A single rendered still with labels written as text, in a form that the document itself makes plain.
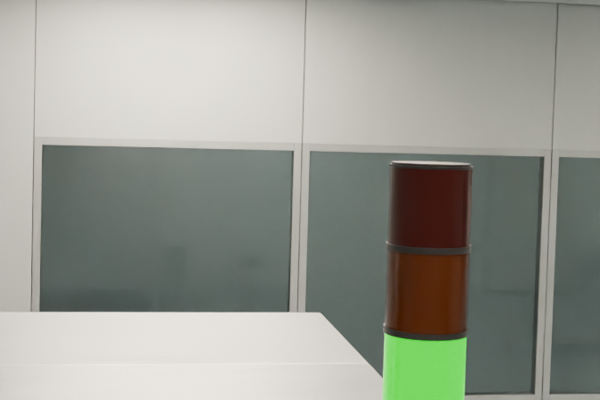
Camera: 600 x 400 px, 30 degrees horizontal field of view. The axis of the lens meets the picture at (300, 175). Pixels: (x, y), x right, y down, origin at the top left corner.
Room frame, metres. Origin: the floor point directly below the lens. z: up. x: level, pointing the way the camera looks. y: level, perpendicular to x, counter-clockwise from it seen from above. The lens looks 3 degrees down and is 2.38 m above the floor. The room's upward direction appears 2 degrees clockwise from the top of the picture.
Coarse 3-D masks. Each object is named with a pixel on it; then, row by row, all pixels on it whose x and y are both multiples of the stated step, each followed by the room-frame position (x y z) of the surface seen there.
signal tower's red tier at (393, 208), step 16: (400, 176) 0.65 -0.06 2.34; (416, 176) 0.64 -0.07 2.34; (432, 176) 0.64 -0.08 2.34; (448, 176) 0.64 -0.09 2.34; (464, 176) 0.65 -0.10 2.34; (400, 192) 0.65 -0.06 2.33; (416, 192) 0.64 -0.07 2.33; (432, 192) 0.64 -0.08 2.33; (448, 192) 0.64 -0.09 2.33; (464, 192) 0.65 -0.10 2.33; (400, 208) 0.65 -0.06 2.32; (416, 208) 0.64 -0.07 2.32; (432, 208) 0.64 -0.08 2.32; (448, 208) 0.64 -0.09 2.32; (464, 208) 0.65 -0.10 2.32; (400, 224) 0.65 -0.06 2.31; (416, 224) 0.64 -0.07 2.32; (432, 224) 0.64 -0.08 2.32; (448, 224) 0.64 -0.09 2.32; (464, 224) 0.65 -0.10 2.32; (400, 240) 0.65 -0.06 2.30; (416, 240) 0.64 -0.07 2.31; (432, 240) 0.64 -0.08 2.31; (448, 240) 0.64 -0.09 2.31; (464, 240) 0.65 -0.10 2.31
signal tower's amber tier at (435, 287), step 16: (400, 256) 0.65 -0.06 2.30; (416, 256) 0.64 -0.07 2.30; (432, 256) 0.64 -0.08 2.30; (448, 256) 0.64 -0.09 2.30; (464, 256) 0.65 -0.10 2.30; (400, 272) 0.65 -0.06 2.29; (416, 272) 0.64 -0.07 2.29; (432, 272) 0.64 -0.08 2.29; (448, 272) 0.64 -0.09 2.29; (464, 272) 0.65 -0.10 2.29; (400, 288) 0.65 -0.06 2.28; (416, 288) 0.64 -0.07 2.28; (432, 288) 0.64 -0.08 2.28; (448, 288) 0.64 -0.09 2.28; (464, 288) 0.65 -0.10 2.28; (400, 304) 0.65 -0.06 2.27; (416, 304) 0.64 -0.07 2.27; (432, 304) 0.64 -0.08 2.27; (448, 304) 0.64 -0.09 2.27; (464, 304) 0.65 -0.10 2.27; (400, 320) 0.65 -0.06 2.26; (416, 320) 0.64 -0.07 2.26; (432, 320) 0.64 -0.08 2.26; (448, 320) 0.64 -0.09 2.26; (464, 320) 0.65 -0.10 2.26
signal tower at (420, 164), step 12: (408, 168) 0.65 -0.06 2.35; (420, 168) 0.64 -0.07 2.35; (432, 168) 0.64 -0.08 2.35; (444, 168) 0.64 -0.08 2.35; (456, 168) 0.64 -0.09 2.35; (468, 168) 0.65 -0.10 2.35; (408, 252) 0.64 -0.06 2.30; (420, 252) 0.64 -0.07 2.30; (432, 252) 0.64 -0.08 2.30; (444, 252) 0.64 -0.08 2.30; (456, 252) 0.64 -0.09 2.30; (468, 252) 0.65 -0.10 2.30; (384, 324) 0.67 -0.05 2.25; (396, 336) 0.65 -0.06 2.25; (408, 336) 0.64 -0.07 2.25; (420, 336) 0.64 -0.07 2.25; (432, 336) 0.64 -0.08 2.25; (444, 336) 0.64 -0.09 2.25; (456, 336) 0.65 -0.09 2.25
